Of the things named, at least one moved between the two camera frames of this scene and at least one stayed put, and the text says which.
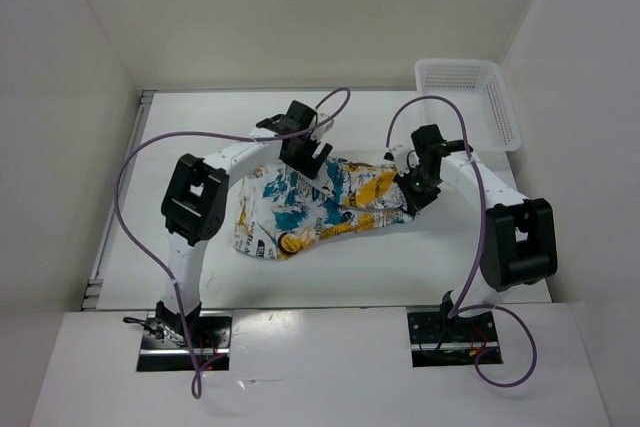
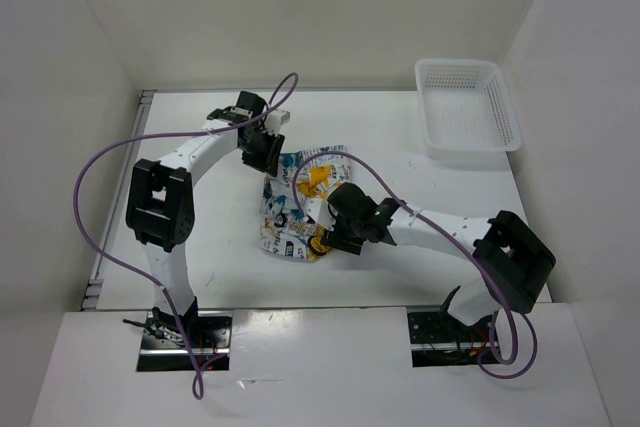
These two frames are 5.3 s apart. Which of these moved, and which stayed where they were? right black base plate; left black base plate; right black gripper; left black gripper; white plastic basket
Moved: right black gripper; left black gripper
Stayed: left black base plate; white plastic basket; right black base plate
